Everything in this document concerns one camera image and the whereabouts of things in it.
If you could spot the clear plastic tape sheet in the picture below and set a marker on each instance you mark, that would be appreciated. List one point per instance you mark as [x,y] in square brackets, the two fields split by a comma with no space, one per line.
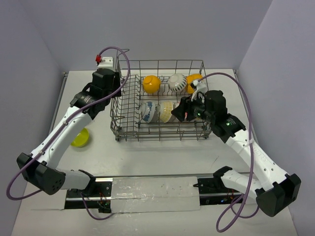
[154,194]

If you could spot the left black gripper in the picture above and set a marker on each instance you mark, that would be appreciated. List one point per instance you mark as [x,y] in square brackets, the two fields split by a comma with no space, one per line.
[117,82]

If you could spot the red patterned white bowl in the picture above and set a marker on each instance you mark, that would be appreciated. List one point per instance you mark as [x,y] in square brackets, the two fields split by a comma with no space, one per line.
[176,105]

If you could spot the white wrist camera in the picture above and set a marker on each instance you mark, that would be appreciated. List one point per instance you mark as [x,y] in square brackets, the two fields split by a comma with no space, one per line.
[198,86]
[106,63]

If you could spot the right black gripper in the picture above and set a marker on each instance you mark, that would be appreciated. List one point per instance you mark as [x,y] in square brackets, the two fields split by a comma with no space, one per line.
[179,112]

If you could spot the pale yellow flower bowl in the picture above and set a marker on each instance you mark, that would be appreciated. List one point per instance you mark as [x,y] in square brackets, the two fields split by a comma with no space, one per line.
[164,110]

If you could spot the lime green plastic bowl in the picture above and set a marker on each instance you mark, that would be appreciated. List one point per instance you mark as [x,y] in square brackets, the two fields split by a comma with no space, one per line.
[81,139]

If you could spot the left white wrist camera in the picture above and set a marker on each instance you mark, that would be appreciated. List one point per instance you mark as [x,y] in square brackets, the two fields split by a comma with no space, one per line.
[106,63]

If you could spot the large orange plastic bowl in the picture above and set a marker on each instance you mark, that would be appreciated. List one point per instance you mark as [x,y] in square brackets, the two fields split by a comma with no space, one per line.
[190,79]

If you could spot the blue floral ceramic bowl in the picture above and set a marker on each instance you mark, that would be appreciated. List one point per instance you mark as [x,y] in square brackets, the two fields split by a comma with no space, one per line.
[147,110]

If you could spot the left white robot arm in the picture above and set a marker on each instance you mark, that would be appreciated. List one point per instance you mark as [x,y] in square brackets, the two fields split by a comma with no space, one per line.
[40,166]

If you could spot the grey wire dish rack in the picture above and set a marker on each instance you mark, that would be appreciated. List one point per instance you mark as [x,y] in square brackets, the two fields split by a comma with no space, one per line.
[126,120]

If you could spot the white striped ceramic bowl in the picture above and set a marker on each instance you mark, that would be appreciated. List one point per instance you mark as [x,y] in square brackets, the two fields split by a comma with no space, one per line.
[177,82]

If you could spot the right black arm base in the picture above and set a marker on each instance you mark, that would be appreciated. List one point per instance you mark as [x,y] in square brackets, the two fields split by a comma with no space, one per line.
[213,192]

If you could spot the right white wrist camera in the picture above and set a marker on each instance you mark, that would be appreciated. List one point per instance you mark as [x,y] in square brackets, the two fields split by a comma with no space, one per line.
[198,86]

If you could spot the small orange plastic bowl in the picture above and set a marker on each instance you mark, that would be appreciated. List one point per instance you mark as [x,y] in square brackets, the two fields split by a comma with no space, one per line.
[151,84]

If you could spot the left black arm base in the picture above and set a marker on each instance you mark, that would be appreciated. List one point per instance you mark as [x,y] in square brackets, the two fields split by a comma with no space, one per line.
[99,197]

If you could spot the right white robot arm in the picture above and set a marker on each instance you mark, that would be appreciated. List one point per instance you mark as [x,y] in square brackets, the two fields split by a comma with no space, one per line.
[273,189]

